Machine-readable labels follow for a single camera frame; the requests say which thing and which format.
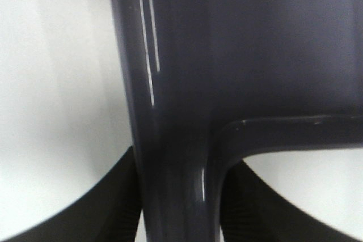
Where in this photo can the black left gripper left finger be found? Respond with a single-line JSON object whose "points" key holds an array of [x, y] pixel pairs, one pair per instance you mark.
{"points": [[110, 211]]}

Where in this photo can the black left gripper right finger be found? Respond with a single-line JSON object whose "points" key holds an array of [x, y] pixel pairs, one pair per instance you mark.
{"points": [[252, 211]]}

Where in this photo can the purple plastic dustpan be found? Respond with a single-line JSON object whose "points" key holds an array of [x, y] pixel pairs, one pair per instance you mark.
{"points": [[210, 82]]}

